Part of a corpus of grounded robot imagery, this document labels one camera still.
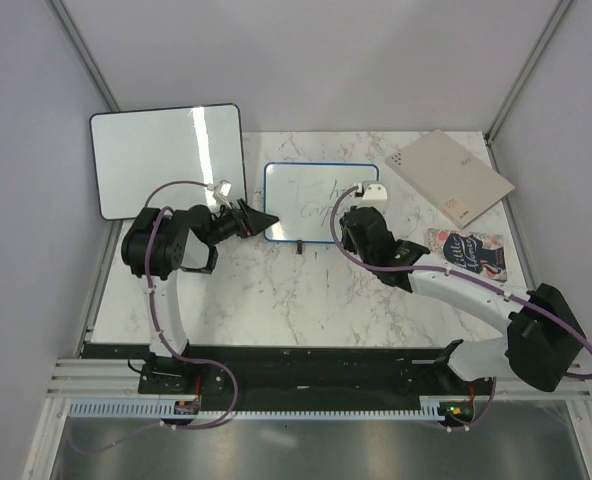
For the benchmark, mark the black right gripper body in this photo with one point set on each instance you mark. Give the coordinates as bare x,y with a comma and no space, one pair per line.
348,245

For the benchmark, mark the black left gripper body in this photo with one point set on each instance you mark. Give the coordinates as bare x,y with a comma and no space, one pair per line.
228,225

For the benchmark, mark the blue-framed small whiteboard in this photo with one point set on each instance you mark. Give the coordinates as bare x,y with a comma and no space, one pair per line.
302,195

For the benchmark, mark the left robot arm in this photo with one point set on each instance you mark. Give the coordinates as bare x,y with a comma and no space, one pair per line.
160,244

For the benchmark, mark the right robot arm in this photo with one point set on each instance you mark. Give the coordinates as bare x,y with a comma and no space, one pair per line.
540,336

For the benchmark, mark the large black-framed whiteboard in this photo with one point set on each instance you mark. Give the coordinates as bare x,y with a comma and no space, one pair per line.
144,157

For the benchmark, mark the beige notebook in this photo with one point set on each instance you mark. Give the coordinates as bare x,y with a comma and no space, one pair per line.
450,177

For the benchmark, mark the dark floral paperback book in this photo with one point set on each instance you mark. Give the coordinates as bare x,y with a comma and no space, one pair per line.
480,253

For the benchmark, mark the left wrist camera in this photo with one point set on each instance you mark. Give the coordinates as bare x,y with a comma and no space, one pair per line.
220,192

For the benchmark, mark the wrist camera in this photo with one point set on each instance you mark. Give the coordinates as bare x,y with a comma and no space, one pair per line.
371,194
220,192

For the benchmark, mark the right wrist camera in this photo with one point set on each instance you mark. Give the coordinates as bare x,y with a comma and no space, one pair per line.
371,194

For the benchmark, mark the light blue cable duct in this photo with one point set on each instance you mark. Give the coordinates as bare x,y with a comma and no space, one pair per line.
168,409

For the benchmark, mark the aluminium rail base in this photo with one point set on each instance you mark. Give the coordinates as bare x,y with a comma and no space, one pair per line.
263,372

